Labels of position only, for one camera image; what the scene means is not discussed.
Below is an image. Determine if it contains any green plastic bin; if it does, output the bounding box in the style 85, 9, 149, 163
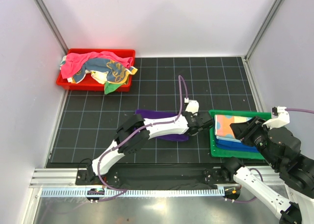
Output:
209, 110, 271, 160

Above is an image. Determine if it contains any aluminium front rail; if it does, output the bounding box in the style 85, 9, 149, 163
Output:
29, 166, 284, 188

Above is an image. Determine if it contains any yellow patterned towel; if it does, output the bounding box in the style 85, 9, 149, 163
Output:
67, 58, 137, 84

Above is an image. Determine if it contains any purple towel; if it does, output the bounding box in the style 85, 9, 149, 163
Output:
135, 109, 189, 142

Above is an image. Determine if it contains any pastel patterned towel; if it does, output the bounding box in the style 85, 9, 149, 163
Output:
214, 115, 252, 143

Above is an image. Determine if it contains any red plastic bin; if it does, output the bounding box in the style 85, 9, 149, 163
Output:
56, 49, 135, 92

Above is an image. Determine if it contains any black grid mat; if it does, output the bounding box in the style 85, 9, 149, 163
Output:
47, 57, 258, 168

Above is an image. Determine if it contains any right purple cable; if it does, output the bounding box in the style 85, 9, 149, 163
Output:
230, 107, 314, 204

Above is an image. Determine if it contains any perforated cable duct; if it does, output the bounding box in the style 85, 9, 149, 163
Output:
40, 187, 225, 198

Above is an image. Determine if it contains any right aluminium frame post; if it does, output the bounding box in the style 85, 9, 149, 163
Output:
244, 0, 285, 62

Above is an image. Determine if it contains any blue towel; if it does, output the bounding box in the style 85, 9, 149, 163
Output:
215, 139, 258, 153

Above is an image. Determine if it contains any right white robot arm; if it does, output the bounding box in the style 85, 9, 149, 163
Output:
221, 117, 314, 224

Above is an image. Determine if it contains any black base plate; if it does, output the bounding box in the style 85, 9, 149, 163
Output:
75, 164, 251, 191

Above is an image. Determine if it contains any aluminium frame post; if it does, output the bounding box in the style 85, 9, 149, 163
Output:
244, 0, 285, 62
34, 0, 69, 53

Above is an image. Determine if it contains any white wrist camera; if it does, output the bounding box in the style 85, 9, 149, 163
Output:
184, 98, 199, 114
263, 106, 290, 129

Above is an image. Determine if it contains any green towel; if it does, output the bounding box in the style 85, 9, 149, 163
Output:
104, 82, 122, 95

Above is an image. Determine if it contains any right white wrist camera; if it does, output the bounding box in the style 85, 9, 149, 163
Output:
263, 106, 290, 129

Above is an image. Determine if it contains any left aluminium frame post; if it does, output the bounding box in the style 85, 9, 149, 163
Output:
34, 0, 69, 53

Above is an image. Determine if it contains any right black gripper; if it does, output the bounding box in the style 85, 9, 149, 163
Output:
229, 114, 280, 168

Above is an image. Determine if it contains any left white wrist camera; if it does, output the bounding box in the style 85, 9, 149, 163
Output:
184, 98, 199, 114

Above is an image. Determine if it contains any pink towel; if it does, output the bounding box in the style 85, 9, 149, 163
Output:
60, 51, 134, 79

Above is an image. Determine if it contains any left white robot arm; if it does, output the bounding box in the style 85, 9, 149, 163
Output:
86, 111, 214, 185

